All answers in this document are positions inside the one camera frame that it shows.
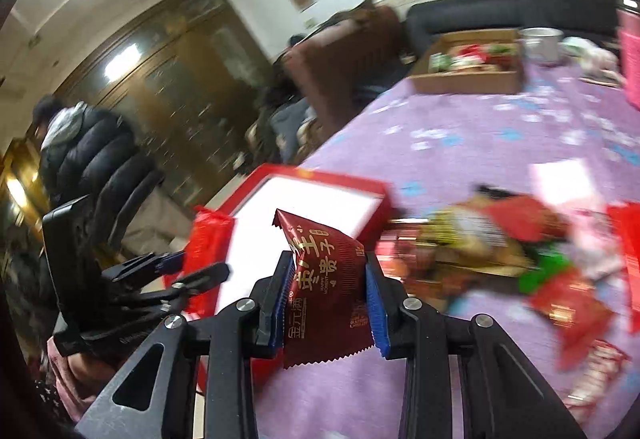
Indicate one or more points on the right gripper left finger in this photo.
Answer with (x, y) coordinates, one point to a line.
(153, 393)

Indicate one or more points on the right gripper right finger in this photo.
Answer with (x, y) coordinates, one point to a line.
(503, 394)

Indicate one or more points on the dark red jujube snack packet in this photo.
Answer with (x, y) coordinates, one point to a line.
(326, 315)

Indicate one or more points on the long red snack packet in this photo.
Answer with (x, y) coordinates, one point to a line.
(625, 219)

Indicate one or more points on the standing person black jacket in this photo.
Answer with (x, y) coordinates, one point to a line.
(89, 151)

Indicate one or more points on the white pink sachet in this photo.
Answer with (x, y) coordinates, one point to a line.
(566, 183)

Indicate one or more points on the red tray box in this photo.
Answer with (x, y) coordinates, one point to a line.
(241, 232)

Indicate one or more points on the wooden cabinet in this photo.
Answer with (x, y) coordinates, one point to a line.
(185, 74)

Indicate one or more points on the purple floral tablecloth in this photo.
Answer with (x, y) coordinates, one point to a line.
(473, 237)

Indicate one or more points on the brown armchair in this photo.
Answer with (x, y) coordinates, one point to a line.
(327, 65)

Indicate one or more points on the brown cardboard box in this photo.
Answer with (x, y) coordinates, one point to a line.
(479, 62)

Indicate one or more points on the white mug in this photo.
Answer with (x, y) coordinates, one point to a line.
(542, 45)

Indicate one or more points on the black leather sofa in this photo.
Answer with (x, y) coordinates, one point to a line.
(594, 20)

